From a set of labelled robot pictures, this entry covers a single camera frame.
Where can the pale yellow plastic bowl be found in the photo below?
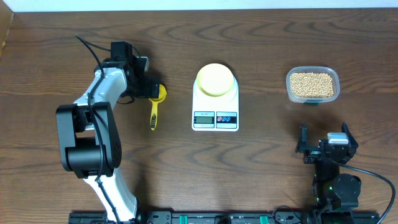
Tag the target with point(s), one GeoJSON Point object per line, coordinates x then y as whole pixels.
{"type": "Point", "coordinates": [215, 79]}

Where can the clear plastic container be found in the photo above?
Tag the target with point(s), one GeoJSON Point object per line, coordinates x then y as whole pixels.
{"type": "Point", "coordinates": [314, 69]}

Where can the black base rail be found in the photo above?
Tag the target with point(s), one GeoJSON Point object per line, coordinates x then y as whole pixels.
{"type": "Point", "coordinates": [283, 217]}

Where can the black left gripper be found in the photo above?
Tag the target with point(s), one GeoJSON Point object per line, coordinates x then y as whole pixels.
{"type": "Point", "coordinates": [147, 91]}

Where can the yellow measuring scoop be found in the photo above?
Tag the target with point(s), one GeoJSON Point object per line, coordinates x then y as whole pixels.
{"type": "Point", "coordinates": [154, 109]}

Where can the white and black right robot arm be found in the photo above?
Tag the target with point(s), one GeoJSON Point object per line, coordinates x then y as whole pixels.
{"type": "Point", "coordinates": [337, 194]}

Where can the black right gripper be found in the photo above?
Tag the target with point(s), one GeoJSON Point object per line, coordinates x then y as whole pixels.
{"type": "Point", "coordinates": [311, 154]}

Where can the pile of soybeans in container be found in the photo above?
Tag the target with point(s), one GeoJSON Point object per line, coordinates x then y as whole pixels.
{"type": "Point", "coordinates": [312, 85]}

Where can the cardboard box wall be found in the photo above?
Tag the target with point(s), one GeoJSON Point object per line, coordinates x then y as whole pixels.
{"type": "Point", "coordinates": [6, 18]}

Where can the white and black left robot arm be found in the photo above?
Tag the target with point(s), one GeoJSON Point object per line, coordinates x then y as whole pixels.
{"type": "Point", "coordinates": [89, 141]}

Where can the white digital kitchen scale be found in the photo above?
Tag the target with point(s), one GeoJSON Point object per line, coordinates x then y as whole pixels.
{"type": "Point", "coordinates": [215, 113]}

